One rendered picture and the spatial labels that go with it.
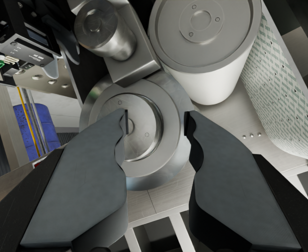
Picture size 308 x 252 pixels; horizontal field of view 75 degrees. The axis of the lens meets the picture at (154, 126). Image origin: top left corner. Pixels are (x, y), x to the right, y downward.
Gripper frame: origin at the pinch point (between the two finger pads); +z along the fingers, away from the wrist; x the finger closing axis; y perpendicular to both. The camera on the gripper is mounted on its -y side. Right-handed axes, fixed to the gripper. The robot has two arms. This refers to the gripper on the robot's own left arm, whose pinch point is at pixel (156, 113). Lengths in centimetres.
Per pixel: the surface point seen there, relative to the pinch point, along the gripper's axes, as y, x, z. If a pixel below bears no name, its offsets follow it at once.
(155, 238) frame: 59, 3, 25
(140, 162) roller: 10.0, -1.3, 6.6
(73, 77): 4.0, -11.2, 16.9
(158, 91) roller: 3.0, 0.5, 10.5
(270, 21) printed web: -4.2, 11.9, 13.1
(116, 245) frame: 66, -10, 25
